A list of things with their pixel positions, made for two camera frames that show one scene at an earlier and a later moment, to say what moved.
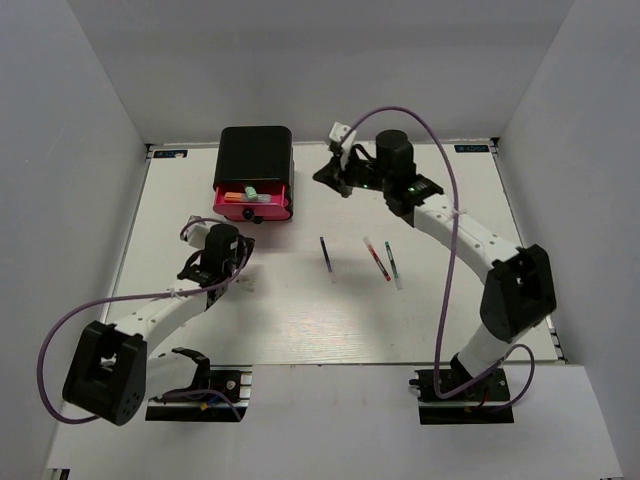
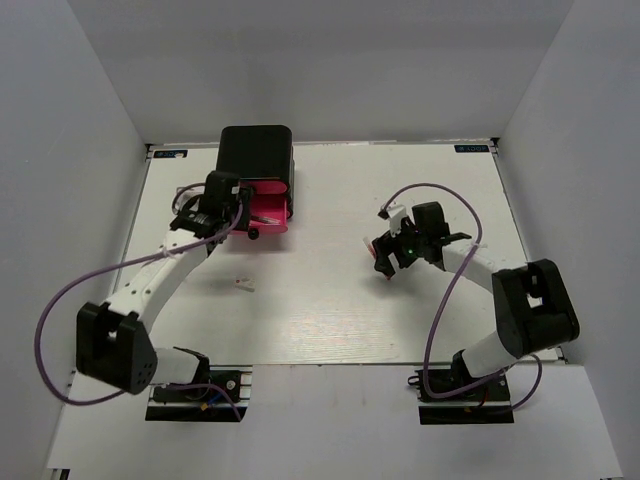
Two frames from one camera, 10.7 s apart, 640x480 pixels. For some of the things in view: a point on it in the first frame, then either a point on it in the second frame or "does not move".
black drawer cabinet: [257, 154] does not move
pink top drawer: [250, 205] -> [265, 187]
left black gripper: [244, 242] -> [245, 198]
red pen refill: [377, 261] does not move
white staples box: [246, 283] does not move
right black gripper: [335, 177] -> [387, 244]
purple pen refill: [326, 255] -> [265, 220]
